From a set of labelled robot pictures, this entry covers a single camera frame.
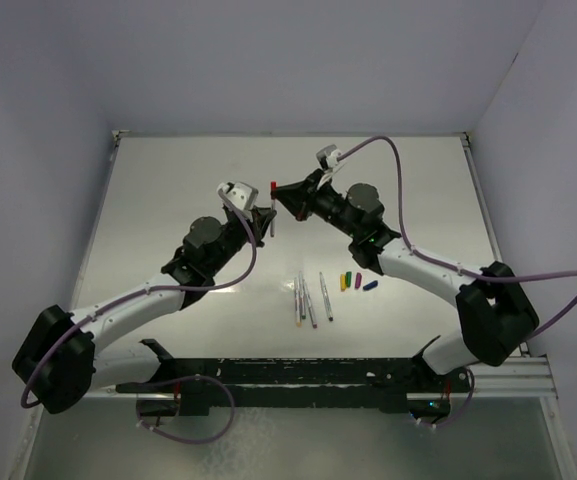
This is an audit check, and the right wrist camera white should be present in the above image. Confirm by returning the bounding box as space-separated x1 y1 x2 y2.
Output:
315 144 342 172

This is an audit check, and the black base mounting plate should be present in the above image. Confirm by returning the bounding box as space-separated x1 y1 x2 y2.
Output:
116 339 472 419

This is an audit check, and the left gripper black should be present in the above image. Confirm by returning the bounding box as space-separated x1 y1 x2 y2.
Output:
207 205 275 275

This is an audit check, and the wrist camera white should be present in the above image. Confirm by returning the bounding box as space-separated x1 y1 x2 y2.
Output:
315 144 342 172
217 182 259 214

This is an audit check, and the yellow pen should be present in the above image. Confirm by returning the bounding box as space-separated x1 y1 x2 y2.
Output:
293 275 302 327

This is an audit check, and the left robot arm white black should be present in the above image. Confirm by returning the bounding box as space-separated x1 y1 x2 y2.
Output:
12 207 276 414

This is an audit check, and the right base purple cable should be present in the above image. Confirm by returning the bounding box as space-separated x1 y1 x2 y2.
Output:
415 382 477 430

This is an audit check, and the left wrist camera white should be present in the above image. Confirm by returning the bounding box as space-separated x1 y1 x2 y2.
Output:
217 182 259 214

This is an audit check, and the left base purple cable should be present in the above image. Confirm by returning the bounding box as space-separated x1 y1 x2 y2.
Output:
135 375 235 443

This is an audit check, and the red pen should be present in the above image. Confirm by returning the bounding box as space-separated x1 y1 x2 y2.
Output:
269 187 277 238

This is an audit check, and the green tipped pen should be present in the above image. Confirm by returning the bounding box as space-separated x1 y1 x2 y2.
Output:
298 271 307 321

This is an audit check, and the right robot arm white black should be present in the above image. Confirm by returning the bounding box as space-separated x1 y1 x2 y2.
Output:
270 170 539 391

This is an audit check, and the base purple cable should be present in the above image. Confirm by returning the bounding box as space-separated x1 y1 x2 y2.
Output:
415 382 477 430
135 375 235 443

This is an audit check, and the purple tipped pen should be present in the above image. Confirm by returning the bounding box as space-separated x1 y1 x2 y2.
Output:
302 279 318 329

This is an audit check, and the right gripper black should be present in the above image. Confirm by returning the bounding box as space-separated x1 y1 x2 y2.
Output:
271 171 359 240

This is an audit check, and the aluminium rail frame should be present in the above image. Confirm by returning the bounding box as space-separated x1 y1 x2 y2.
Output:
470 357 557 398

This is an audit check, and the blue pen cap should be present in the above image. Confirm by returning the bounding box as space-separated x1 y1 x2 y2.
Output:
362 280 379 291

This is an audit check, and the blue tipped pen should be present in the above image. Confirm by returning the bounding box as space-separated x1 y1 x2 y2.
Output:
319 271 334 322

